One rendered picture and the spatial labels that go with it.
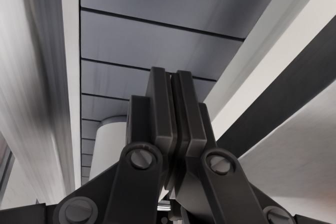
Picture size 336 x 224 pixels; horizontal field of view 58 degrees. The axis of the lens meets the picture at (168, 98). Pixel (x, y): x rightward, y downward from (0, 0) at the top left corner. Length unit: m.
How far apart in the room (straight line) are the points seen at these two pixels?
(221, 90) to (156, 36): 0.04
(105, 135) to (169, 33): 0.10
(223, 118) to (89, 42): 0.08
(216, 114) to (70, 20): 0.09
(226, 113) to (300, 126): 0.12
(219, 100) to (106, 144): 0.10
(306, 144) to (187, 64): 0.16
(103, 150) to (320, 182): 0.27
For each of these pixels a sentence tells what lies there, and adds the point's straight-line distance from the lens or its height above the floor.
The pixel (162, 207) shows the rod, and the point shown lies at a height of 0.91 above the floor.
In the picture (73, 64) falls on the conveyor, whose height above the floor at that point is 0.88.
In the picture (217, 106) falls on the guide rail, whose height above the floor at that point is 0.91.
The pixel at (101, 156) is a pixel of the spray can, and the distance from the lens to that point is 0.23.
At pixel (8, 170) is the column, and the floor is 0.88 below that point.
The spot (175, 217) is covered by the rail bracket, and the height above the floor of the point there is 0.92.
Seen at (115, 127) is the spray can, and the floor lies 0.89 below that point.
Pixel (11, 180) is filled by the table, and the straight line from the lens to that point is 0.65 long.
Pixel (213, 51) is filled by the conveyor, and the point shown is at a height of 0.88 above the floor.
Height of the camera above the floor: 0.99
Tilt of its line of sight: 32 degrees down
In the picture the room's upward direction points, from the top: 178 degrees counter-clockwise
